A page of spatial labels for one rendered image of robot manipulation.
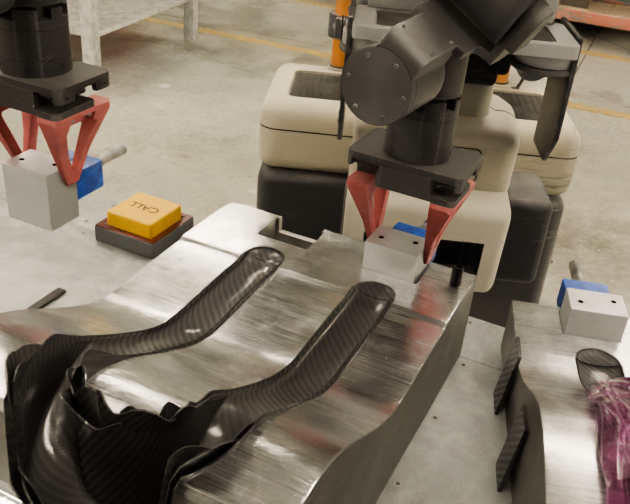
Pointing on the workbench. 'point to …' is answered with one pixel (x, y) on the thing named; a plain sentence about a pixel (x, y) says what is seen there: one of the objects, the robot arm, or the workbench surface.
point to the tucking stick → (47, 298)
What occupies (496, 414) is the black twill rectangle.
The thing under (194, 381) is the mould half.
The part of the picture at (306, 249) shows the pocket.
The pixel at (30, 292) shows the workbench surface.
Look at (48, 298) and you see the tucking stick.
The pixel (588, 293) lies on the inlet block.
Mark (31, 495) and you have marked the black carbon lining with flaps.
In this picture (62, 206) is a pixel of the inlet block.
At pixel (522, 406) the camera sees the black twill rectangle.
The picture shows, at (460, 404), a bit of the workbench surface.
